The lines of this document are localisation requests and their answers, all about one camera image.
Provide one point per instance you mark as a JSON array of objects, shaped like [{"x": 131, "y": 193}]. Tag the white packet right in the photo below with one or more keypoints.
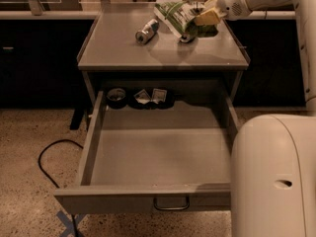
[{"x": 159, "y": 95}]

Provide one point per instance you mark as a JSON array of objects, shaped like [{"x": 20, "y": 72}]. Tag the green jalapeno chip bag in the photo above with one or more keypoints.
[{"x": 180, "y": 18}]

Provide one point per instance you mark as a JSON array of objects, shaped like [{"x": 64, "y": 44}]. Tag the black round container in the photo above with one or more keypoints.
[{"x": 116, "y": 98}]

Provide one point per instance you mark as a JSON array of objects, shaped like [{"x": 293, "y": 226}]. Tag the white packet left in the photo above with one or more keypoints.
[{"x": 142, "y": 97}]

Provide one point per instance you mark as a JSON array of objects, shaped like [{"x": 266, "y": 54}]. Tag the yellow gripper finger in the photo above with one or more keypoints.
[
  {"x": 210, "y": 3},
  {"x": 210, "y": 17}
]

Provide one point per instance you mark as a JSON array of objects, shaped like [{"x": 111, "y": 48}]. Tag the green soda can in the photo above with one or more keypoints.
[{"x": 187, "y": 37}]

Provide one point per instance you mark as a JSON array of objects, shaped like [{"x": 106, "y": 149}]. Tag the black tray with packets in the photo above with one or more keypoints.
[{"x": 169, "y": 102}]

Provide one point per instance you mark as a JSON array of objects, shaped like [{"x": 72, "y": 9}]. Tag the white bowl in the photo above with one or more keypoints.
[{"x": 167, "y": 1}]

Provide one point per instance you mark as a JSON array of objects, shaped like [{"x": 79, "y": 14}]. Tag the blue white soda can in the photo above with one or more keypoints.
[{"x": 147, "y": 32}]

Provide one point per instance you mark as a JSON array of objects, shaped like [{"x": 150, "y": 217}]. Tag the grey open top drawer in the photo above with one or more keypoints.
[{"x": 123, "y": 170}]

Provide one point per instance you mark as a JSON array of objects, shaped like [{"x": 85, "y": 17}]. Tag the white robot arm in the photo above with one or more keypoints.
[{"x": 273, "y": 161}]

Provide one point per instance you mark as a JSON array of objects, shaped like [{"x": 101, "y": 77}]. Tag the grey counter cabinet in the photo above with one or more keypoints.
[{"x": 194, "y": 71}]

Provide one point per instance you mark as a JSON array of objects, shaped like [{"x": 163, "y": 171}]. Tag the blue tape cross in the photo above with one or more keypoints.
[{"x": 71, "y": 224}]

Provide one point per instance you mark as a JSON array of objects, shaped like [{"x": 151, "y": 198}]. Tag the white packet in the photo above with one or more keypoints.
[
  {"x": 142, "y": 97},
  {"x": 159, "y": 95}
]

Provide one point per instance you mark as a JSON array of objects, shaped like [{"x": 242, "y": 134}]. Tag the black drawer handle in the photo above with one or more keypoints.
[{"x": 171, "y": 203}]

